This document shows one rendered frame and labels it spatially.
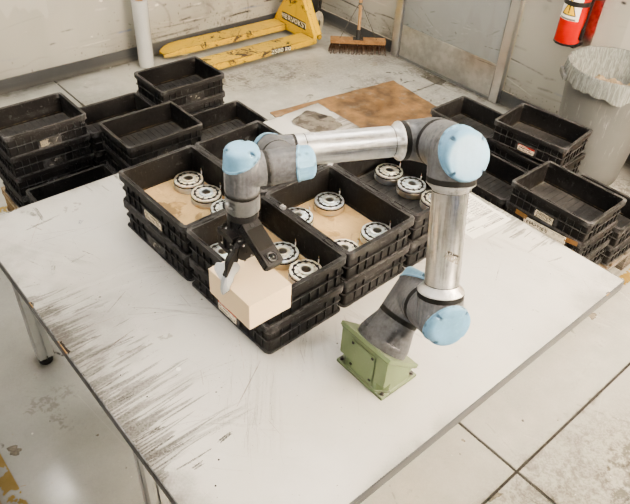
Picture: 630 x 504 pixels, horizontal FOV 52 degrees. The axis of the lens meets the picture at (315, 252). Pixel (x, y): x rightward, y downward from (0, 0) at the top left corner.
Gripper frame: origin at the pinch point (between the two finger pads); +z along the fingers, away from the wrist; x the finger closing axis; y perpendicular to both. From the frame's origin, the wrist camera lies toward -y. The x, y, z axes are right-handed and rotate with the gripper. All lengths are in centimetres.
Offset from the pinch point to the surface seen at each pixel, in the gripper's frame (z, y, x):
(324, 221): 27, 33, -55
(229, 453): 39.8, -11.9, 15.9
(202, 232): 19, 45, -15
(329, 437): 39.9, -24.1, -6.7
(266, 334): 31.8, 8.5, -11.4
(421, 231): 25, 9, -76
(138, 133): 60, 176, -60
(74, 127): 55, 191, -35
